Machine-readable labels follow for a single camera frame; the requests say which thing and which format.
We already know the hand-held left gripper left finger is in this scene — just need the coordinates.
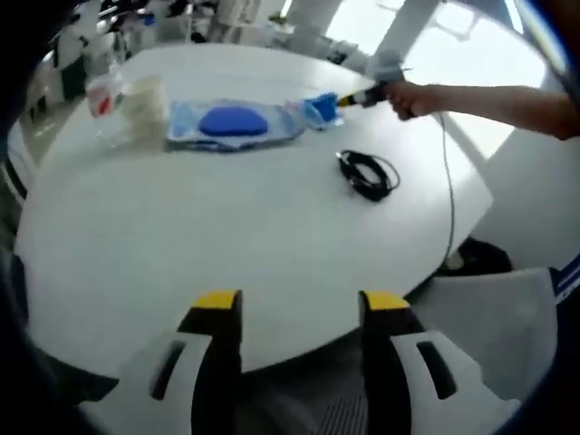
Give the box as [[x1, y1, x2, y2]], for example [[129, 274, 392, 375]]
[[79, 289, 244, 435]]

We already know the black cable item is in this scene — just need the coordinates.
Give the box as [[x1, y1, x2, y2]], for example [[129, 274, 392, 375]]
[[336, 149, 402, 204]]

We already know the person's right hand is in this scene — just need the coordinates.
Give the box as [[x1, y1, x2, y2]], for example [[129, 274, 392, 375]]
[[387, 82, 439, 121]]

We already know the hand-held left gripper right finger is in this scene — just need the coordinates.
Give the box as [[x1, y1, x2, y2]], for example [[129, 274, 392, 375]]
[[360, 289, 522, 435]]

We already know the person's white clothing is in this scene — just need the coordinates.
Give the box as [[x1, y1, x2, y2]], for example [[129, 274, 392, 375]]
[[425, 266, 580, 409]]

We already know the clear plastic bottle item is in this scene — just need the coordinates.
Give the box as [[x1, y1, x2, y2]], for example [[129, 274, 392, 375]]
[[85, 74, 127, 138]]

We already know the blue plastic package item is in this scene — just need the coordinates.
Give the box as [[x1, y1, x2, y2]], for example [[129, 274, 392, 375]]
[[165, 90, 346, 154]]

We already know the white paper cup item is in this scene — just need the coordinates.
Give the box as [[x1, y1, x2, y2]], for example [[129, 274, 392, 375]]
[[121, 74, 165, 138]]

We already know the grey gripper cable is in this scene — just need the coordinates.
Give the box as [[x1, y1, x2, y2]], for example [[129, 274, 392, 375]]
[[433, 111, 457, 266]]

